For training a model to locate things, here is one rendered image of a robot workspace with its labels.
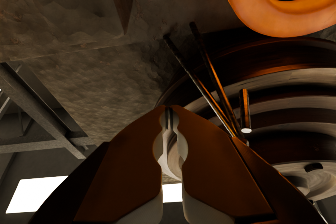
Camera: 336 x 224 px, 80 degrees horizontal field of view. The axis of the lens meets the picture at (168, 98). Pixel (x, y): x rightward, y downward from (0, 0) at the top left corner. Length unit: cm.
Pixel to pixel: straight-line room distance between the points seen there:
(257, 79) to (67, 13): 24
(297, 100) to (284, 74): 5
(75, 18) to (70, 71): 29
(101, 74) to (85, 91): 8
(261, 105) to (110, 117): 43
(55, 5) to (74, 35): 3
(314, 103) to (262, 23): 15
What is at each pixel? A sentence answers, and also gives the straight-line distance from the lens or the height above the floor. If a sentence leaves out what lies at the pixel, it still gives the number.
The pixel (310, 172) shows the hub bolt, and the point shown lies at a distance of 36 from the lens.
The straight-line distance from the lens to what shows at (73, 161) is 900.
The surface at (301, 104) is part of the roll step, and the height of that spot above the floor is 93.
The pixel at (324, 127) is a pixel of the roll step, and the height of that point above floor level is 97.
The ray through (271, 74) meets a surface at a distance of 30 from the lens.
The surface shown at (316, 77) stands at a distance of 34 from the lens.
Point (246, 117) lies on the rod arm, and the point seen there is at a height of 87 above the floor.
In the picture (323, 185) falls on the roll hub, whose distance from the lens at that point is 52.
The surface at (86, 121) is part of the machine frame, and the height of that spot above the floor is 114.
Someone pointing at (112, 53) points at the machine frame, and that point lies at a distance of 44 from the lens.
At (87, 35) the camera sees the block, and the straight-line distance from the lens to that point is 24.
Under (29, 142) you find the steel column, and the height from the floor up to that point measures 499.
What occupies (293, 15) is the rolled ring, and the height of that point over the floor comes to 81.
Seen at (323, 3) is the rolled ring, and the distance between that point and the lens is 30.
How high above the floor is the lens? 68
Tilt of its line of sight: 48 degrees up
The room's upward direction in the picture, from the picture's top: 167 degrees clockwise
